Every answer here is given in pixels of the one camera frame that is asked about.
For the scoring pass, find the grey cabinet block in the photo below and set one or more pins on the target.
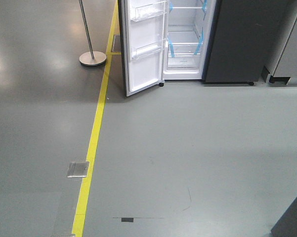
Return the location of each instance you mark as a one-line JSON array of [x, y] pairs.
[[286, 226]]

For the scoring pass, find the metal stand with round base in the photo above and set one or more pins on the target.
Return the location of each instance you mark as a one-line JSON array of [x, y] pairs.
[[91, 58]]

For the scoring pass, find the grey side cabinet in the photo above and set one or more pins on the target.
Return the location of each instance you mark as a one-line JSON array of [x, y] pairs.
[[281, 63]]

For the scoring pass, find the clear door bin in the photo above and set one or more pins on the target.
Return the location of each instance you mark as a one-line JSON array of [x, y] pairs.
[[144, 10], [149, 49]]

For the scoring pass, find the dark grey fridge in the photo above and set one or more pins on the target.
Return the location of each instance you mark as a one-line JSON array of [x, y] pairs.
[[235, 36]]

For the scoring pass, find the open white fridge door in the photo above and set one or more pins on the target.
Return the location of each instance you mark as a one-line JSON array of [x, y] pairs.
[[143, 42]]

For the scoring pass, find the clear crisper drawer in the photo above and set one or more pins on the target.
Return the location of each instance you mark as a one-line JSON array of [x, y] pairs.
[[183, 55]]

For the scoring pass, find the clear upper door bin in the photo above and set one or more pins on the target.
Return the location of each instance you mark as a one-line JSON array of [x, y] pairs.
[[144, 10]]

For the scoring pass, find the clear lower door bin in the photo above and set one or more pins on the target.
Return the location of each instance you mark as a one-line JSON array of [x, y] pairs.
[[149, 49]]

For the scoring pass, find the metal floor socket plate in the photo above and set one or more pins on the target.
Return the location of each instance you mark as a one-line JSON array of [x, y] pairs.
[[78, 169]]

